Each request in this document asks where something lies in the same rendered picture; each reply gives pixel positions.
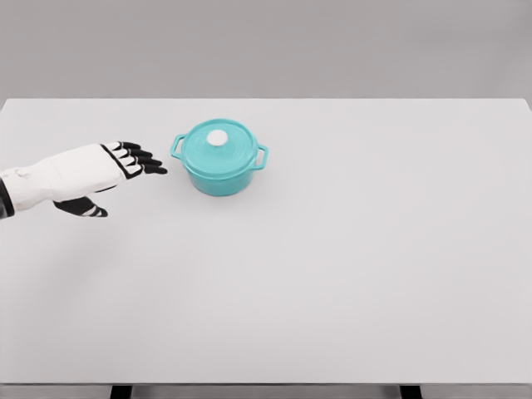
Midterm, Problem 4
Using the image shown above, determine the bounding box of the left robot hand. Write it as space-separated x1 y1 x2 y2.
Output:
43 140 169 219

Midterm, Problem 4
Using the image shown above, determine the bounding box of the teal lid with white knob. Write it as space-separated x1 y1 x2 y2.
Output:
181 119 259 180

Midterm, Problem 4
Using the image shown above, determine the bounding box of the teal pot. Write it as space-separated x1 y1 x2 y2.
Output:
170 133 270 197

